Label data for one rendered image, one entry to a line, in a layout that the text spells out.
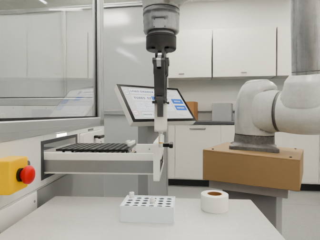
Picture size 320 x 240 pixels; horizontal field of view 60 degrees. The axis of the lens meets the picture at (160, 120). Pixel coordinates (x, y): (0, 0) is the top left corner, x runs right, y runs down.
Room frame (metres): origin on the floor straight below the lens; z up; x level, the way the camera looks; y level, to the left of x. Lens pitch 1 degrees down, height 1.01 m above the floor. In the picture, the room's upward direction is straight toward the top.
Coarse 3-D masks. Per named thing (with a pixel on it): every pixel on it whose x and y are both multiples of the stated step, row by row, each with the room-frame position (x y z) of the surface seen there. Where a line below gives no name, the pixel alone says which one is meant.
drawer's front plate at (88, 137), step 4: (88, 132) 1.17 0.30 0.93; (92, 132) 1.22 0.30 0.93; (96, 132) 1.27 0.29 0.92; (100, 132) 1.35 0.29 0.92; (80, 136) 1.10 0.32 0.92; (84, 136) 1.11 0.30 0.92; (88, 136) 1.16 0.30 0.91; (92, 136) 1.21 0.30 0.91; (80, 140) 1.10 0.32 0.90; (84, 140) 1.11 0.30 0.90; (88, 140) 1.16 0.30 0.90; (92, 140) 1.21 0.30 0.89; (96, 140) 1.27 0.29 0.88; (100, 140) 1.34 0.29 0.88
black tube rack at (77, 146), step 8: (72, 144) 0.97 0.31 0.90; (80, 144) 0.97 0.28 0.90; (88, 144) 0.97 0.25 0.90; (96, 144) 0.97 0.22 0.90; (104, 144) 0.97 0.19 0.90; (112, 144) 0.97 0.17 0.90; (120, 144) 0.98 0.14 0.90; (96, 152) 0.97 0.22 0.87; (104, 152) 0.97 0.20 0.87; (112, 152) 0.98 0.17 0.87; (120, 152) 0.97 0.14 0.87; (136, 152) 1.01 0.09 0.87
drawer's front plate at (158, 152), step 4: (156, 140) 0.82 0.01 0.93; (156, 144) 0.77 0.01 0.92; (156, 148) 0.77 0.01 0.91; (160, 148) 0.83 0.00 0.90; (156, 152) 0.77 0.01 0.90; (160, 152) 0.83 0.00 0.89; (156, 156) 0.77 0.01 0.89; (160, 156) 0.83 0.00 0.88; (156, 160) 0.77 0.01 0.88; (156, 164) 0.77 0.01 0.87; (156, 168) 0.77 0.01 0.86; (156, 172) 0.77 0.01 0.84; (160, 172) 0.83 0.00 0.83; (156, 176) 0.77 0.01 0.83; (160, 176) 0.83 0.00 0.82; (156, 180) 0.77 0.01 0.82
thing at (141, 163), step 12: (144, 144) 1.03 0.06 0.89; (48, 156) 0.81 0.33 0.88; (60, 156) 0.80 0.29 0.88; (72, 156) 0.80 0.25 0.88; (84, 156) 0.80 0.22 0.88; (96, 156) 0.80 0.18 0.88; (108, 156) 0.79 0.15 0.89; (120, 156) 0.79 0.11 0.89; (132, 156) 0.79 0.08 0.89; (144, 156) 0.79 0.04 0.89; (48, 168) 0.80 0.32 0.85; (60, 168) 0.80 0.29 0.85; (72, 168) 0.80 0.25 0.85; (84, 168) 0.80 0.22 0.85; (96, 168) 0.79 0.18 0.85; (108, 168) 0.79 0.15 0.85; (120, 168) 0.79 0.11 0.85; (132, 168) 0.79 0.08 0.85; (144, 168) 0.79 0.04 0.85
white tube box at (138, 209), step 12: (120, 204) 0.64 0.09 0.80; (132, 204) 0.64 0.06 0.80; (144, 204) 0.64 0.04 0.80; (156, 204) 0.64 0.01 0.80; (168, 204) 0.66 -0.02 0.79; (120, 216) 0.63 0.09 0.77; (132, 216) 0.63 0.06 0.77; (144, 216) 0.62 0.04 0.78; (156, 216) 0.62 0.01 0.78; (168, 216) 0.62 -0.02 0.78
